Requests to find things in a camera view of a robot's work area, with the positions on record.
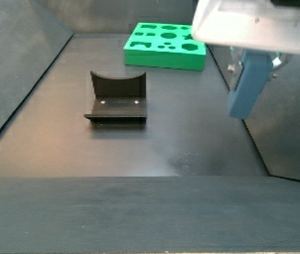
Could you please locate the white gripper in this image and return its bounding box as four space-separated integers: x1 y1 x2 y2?
191 0 300 90

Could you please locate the dark curved block holder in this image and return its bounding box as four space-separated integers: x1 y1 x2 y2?
83 71 147 121

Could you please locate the green foam shape board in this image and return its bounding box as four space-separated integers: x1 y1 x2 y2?
123 23 206 70

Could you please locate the blue rectangular block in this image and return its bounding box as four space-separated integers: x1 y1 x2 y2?
226 51 273 119

